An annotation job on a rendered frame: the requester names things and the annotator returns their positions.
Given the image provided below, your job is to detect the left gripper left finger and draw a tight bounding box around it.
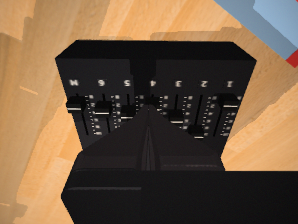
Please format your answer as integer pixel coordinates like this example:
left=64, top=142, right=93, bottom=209
left=69, top=105, right=148, bottom=174

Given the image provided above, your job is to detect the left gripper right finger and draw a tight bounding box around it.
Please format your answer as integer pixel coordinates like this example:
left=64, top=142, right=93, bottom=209
left=148, top=105, right=226, bottom=171

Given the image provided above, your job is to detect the black lighting desk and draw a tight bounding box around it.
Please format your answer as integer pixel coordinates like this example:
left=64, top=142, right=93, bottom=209
left=54, top=40, right=256, bottom=158

